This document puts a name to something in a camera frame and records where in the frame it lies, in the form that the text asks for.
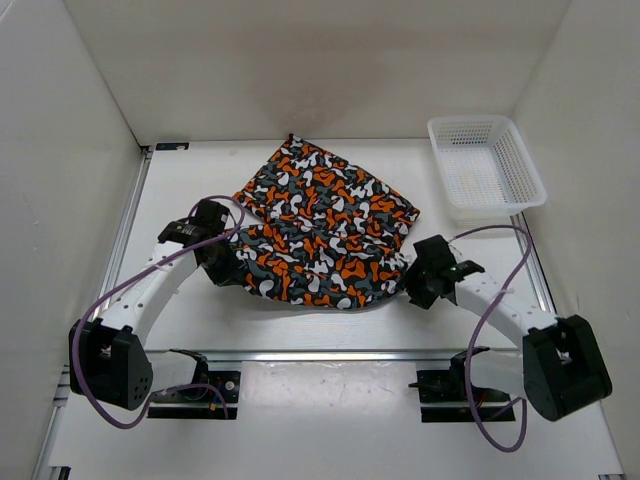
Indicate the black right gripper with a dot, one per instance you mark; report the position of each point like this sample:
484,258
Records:
419,298

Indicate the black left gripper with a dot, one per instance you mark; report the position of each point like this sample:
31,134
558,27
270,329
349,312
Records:
232,274

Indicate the orange camouflage shorts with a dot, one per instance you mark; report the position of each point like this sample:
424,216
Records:
330,233

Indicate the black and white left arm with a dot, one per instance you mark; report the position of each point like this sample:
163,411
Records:
107,358

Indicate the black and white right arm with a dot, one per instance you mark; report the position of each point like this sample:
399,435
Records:
558,368

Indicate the white perforated plastic basket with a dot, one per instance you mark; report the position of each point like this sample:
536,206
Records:
486,170

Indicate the black corner label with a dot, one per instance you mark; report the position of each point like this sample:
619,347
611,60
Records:
172,146

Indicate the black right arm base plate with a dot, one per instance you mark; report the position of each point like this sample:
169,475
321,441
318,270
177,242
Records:
441,401

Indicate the left side aluminium rail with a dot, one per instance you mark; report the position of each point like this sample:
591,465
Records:
116,256

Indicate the aluminium table edge rail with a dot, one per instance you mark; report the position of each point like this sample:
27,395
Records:
235,356

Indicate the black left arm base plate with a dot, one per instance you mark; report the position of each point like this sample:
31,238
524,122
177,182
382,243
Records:
203,403

